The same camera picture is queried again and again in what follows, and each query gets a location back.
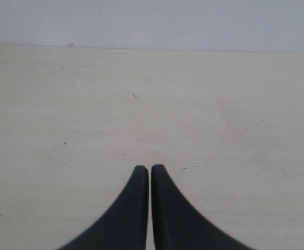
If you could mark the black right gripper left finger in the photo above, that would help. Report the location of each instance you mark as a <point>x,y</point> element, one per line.
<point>124,224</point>

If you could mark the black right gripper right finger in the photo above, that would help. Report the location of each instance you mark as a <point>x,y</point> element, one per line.
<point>177,224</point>

